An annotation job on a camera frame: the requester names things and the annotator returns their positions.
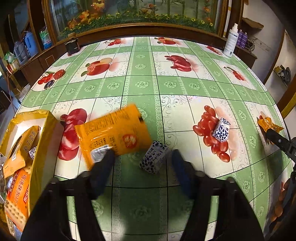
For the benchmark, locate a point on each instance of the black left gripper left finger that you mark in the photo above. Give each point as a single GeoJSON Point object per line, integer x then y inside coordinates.
{"type": "Point", "coordinates": [49, 219]}

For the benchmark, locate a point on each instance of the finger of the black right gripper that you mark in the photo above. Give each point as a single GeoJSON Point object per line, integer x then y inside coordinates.
{"type": "Point", "coordinates": [285, 145]}

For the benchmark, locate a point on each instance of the small orange packet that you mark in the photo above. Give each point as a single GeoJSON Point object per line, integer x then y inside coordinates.
{"type": "Point", "coordinates": [266, 123]}

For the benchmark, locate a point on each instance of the white blue-dotted candy cube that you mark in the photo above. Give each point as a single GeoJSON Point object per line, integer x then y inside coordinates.
{"type": "Point", "coordinates": [32, 152]}
{"type": "Point", "coordinates": [154, 157]}
{"type": "Point", "coordinates": [221, 131]}

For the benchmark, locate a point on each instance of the orange snack packet with barcode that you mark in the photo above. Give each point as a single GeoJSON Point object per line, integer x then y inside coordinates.
{"type": "Point", "coordinates": [124, 131]}

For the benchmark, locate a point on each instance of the orange cracker packet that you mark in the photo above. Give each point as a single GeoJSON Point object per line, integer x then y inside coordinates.
{"type": "Point", "coordinates": [17, 199]}

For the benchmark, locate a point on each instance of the person right hand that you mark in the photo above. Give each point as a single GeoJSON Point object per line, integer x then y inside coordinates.
{"type": "Point", "coordinates": [278, 208]}

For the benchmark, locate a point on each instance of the yellow cardboard box tray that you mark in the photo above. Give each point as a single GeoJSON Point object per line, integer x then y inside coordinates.
{"type": "Point", "coordinates": [41, 168]}

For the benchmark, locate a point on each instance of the fruit pattern green tablecloth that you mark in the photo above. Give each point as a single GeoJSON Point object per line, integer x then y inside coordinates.
{"type": "Point", "coordinates": [181, 89]}

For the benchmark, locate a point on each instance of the purple bottles pair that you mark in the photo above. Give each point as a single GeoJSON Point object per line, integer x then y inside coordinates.
{"type": "Point", "coordinates": [242, 39]}

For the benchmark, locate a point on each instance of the white spray bottle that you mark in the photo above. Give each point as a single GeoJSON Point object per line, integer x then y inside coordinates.
{"type": "Point", "coordinates": [231, 41]}

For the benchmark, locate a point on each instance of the white plastic bucket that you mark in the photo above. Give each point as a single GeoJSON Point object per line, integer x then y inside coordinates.
{"type": "Point", "coordinates": [24, 92]}

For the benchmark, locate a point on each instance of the grey thermos jug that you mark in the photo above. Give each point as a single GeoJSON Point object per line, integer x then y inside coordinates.
{"type": "Point", "coordinates": [20, 52]}

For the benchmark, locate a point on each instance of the small dark jar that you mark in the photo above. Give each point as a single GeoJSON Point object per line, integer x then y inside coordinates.
{"type": "Point", "coordinates": [72, 46]}

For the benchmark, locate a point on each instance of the green white plastic bag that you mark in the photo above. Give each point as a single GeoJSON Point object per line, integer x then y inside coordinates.
{"type": "Point", "coordinates": [45, 38]}

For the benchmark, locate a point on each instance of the blue thermos jug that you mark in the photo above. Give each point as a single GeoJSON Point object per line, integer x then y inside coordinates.
{"type": "Point", "coordinates": [30, 43]}

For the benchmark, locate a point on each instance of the large flower painting frame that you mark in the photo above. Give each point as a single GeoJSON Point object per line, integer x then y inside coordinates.
{"type": "Point", "coordinates": [66, 17]}

